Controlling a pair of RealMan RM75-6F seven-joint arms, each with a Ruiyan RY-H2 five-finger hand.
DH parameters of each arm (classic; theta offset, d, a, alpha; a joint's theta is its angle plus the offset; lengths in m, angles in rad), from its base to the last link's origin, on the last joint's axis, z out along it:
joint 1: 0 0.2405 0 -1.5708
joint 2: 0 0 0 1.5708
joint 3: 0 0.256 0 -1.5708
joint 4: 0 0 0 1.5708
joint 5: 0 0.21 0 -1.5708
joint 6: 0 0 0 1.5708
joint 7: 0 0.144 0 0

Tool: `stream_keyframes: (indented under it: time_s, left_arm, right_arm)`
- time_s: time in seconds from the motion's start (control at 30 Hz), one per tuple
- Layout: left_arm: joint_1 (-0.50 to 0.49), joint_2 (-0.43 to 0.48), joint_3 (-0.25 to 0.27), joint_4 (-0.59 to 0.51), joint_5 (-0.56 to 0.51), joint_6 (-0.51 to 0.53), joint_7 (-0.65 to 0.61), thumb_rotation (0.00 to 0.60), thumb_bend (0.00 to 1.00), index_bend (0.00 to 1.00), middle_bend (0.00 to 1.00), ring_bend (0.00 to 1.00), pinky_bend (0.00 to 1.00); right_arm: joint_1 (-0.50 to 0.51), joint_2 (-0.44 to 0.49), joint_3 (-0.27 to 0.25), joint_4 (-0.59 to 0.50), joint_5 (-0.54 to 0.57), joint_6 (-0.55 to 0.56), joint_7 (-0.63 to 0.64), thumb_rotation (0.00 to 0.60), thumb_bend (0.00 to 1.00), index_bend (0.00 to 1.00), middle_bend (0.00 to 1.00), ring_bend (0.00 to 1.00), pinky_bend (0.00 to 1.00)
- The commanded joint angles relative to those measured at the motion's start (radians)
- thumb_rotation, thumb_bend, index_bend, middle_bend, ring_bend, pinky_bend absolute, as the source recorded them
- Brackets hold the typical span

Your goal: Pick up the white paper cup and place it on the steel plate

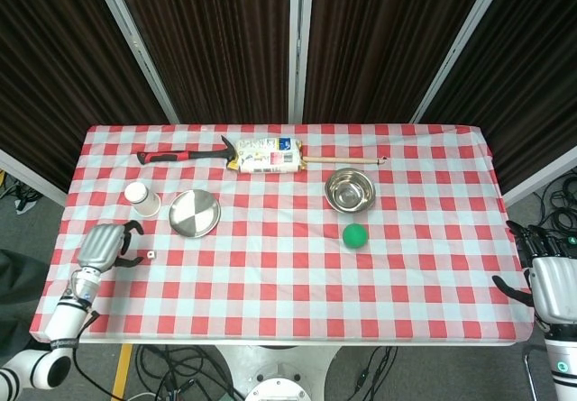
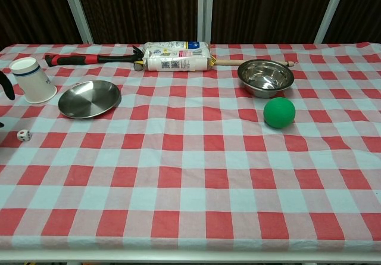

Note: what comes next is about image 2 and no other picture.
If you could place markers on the white metal table edge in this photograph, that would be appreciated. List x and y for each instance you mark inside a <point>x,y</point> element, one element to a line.
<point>190,261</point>

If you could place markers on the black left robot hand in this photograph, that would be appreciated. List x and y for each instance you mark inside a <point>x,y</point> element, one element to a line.
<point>9,90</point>

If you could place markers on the round stainless steel plate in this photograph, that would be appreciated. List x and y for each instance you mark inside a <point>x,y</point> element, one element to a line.
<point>89,99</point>

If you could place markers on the wooden rolling pin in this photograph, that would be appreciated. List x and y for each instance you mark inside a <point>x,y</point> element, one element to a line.
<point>229,62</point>

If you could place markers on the dark brown ribbed curtain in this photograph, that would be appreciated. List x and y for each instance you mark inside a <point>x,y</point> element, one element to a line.
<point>140,9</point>

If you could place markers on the red black handled tool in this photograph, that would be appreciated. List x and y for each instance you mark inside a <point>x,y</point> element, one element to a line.
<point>89,58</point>

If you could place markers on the white die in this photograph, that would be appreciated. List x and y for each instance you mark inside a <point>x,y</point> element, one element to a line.
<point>23,135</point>

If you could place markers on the green ball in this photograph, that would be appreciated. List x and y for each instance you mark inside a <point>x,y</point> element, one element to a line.
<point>279,112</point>

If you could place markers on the white plastic tissue package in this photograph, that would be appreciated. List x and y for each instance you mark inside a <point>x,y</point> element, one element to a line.
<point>175,57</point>

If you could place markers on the stainless steel bowl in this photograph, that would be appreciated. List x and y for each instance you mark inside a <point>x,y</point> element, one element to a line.
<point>265,79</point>

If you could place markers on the white paper cup blue band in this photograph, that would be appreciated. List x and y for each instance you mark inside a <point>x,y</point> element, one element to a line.
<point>32,80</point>

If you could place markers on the white metal frame post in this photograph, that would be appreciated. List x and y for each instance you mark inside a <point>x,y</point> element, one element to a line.
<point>330,12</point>
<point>78,12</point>
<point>206,9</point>

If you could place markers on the red white checkered tablecloth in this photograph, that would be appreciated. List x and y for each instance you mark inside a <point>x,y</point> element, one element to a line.
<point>190,172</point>

